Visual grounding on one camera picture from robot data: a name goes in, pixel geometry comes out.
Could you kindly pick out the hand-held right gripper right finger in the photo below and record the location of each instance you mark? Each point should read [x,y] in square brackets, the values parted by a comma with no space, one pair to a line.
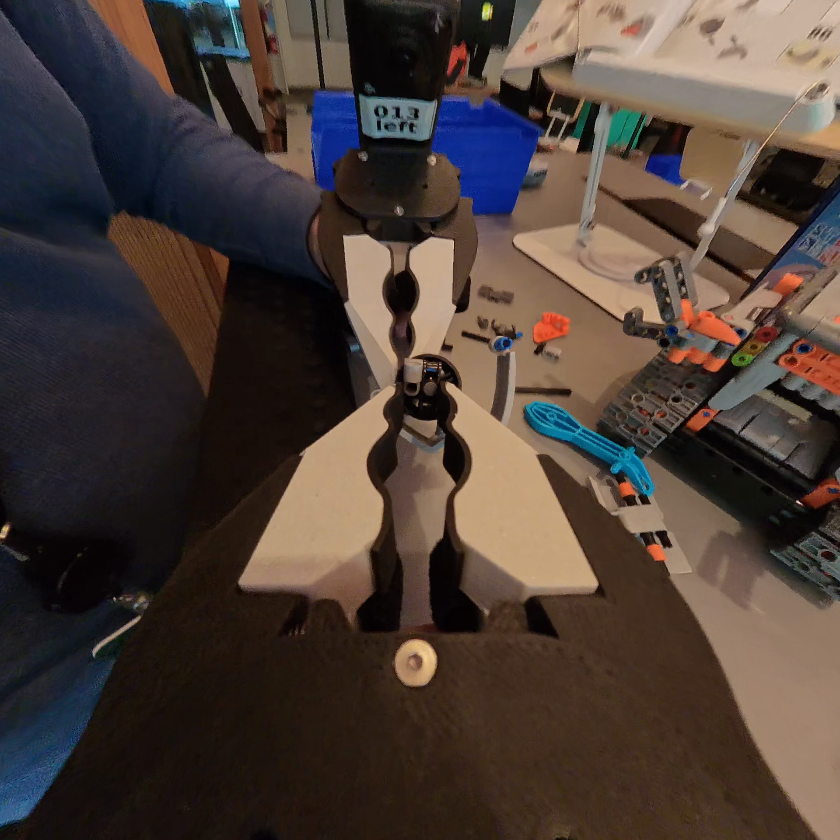
[525,525]

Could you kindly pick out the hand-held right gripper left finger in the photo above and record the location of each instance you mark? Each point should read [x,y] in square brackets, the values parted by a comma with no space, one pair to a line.
[308,525]

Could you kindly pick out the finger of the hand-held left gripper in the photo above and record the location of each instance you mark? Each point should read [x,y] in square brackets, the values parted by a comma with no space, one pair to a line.
[364,275]
[436,282]

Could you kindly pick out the blue plastic separator tool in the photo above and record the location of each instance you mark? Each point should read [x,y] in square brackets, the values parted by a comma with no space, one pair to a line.
[584,439]

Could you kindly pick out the dark grey cross connector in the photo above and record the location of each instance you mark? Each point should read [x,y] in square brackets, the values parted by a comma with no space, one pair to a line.
[495,293]

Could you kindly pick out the short black axle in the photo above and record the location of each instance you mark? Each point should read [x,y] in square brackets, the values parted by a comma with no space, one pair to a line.
[474,337]

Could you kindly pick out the dark grey claw piece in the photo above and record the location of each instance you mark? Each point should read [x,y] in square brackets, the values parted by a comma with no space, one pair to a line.
[504,326]

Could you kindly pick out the blue storage bin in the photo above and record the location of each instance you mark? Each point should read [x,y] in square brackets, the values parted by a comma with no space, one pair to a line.
[492,151]

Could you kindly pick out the grey flap assembly orange bushes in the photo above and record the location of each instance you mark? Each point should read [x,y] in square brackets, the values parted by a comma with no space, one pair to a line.
[640,525]

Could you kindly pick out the orange angled piece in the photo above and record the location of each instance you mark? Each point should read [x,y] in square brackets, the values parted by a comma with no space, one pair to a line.
[551,326]

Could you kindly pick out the black studded panel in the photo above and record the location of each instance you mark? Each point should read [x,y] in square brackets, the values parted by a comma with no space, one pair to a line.
[275,361]

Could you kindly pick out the white book stand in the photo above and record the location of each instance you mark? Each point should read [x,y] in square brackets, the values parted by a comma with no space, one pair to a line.
[564,256]

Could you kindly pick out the small light grey beam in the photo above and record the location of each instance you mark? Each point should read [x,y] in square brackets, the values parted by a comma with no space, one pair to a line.
[550,352]

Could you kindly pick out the long black axle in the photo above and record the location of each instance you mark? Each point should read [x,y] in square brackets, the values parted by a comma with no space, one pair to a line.
[541,392]

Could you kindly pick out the grey white motor block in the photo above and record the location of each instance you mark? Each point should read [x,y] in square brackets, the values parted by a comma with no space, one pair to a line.
[535,177]

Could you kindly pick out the grey orange tracked toy robot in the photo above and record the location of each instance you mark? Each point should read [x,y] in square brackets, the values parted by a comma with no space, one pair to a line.
[754,426]

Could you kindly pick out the person's torso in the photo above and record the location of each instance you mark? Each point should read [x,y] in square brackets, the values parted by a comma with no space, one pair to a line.
[79,394]

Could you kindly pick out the instruction booklet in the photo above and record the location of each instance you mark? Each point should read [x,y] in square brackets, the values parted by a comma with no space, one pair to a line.
[656,26]

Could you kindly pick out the robot kit box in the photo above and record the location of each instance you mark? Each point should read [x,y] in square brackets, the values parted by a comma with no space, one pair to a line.
[820,236]

